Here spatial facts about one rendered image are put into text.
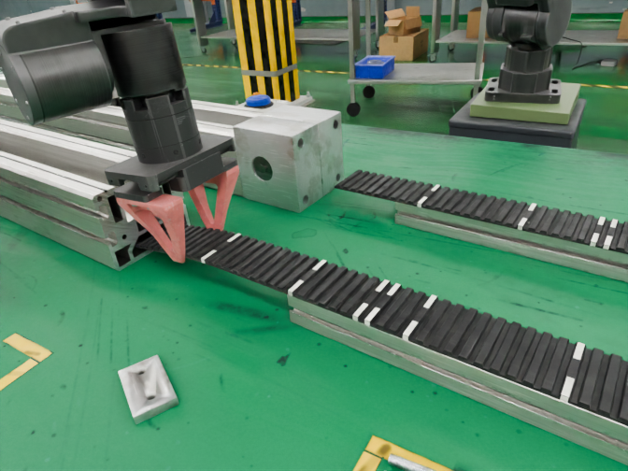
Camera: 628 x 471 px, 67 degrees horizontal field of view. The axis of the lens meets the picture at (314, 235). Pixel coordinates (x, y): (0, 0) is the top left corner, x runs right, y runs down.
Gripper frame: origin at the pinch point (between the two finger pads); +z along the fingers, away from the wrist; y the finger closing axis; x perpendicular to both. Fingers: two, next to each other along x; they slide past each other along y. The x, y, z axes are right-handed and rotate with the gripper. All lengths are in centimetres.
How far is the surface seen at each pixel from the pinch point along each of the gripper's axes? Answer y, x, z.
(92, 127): -15.6, -37.2, -5.3
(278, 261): -0.2, 9.9, 0.3
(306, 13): -751, -488, 30
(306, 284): 1.5, 13.9, 0.7
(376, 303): 1.0, 20.0, 1.1
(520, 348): 1.2, 30.4, 1.7
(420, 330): 2.3, 24.0, 1.4
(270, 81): -265, -201, 42
